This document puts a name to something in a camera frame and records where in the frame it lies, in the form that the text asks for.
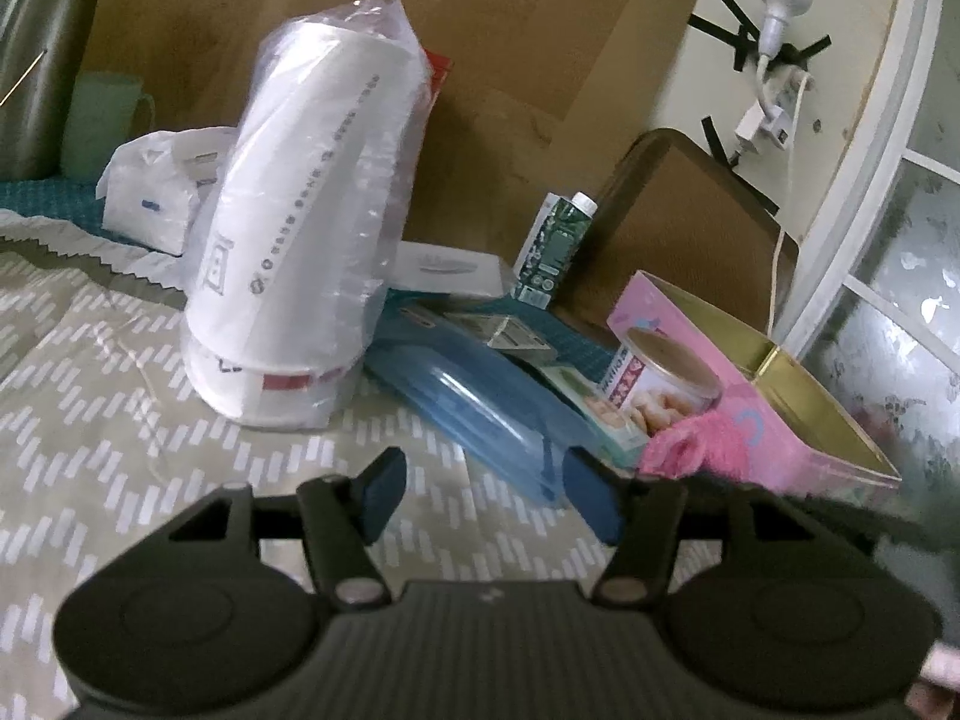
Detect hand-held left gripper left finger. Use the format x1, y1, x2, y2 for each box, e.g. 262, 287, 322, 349
166, 447, 410, 610

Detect white framed glass door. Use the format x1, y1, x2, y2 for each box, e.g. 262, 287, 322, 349
776, 0, 960, 511

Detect pink tin box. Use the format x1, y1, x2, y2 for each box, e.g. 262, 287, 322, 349
606, 270, 903, 500

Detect brown wooden board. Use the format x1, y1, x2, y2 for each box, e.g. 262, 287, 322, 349
551, 127, 800, 361

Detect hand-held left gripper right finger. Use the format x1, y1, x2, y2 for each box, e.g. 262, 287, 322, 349
562, 447, 797, 610

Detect white lace-edged cloth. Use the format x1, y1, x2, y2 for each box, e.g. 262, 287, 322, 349
0, 208, 188, 308

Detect white flat pack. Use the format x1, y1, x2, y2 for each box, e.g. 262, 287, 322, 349
390, 242, 505, 299

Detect green mug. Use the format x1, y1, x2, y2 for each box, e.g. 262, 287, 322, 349
60, 71, 155, 181

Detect white tissue pack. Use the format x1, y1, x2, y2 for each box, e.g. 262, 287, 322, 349
96, 127, 241, 256

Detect bagged stack of paper cups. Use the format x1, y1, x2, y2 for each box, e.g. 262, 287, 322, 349
182, 0, 440, 432

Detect red cereal box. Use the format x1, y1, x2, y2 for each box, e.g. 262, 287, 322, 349
420, 49, 455, 103

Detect green and white box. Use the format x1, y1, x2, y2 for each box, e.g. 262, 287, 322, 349
551, 364, 653, 466

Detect green drink carton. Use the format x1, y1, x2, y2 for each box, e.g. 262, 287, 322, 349
512, 191, 599, 310

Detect grey patterned sheet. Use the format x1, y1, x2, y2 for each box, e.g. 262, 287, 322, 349
0, 225, 661, 720

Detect small printed card box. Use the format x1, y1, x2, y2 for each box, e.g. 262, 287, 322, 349
442, 311, 560, 361

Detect black tape strips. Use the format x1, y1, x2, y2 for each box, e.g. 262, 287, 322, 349
688, 0, 835, 217

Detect white cable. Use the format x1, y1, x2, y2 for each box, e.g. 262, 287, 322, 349
765, 75, 818, 338

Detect pink fluffy cloth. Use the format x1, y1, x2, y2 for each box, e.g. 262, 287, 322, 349
637, 401, 773, 488

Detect white power socket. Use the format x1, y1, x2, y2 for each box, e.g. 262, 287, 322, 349
757, 64, 815, 115

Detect printed cookie can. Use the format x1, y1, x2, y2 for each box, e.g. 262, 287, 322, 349
596, 328, 725, 432

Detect white plug adapter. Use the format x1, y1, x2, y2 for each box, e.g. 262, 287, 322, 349
735, 101, 792, 160

